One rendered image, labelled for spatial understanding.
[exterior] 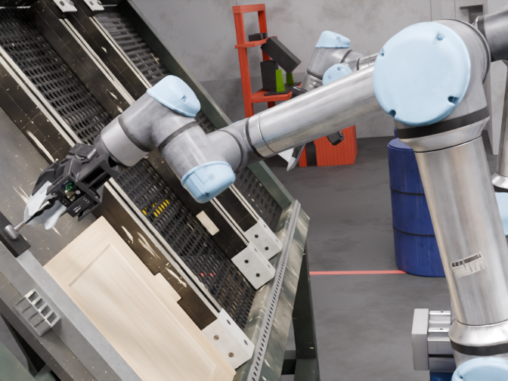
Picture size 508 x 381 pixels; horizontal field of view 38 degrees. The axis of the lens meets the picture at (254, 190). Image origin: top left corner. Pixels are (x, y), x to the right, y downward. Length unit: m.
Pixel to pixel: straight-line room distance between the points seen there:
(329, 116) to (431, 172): 0.24
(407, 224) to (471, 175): 3.69
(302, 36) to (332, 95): 8.31
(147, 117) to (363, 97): 0.33
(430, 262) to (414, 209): 0.35
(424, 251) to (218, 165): 3.58
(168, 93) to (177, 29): 8.76
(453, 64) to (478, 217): 0.20
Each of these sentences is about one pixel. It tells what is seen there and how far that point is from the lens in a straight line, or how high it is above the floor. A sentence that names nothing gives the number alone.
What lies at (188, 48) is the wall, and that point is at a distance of 9.83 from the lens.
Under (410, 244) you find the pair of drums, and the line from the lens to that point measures 4.65.
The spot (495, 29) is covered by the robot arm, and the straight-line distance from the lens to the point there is 1.53.
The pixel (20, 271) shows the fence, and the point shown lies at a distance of 1.34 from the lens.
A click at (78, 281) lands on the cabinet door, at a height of 1.24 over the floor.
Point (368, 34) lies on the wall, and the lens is 9.29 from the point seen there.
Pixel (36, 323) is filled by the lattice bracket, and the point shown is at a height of 1.24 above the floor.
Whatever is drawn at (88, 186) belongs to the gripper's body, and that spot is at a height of 1.48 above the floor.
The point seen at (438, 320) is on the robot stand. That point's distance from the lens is 1.76.
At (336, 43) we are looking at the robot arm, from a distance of 1.78.
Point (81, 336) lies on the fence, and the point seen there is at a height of 1.19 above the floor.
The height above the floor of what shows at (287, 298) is 0.84.
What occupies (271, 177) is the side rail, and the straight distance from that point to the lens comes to 3.11.
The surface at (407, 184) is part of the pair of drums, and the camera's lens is 4.53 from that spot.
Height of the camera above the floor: 1.71
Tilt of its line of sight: 14 degrees down
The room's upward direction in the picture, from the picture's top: 7 degrees counter-clockwise
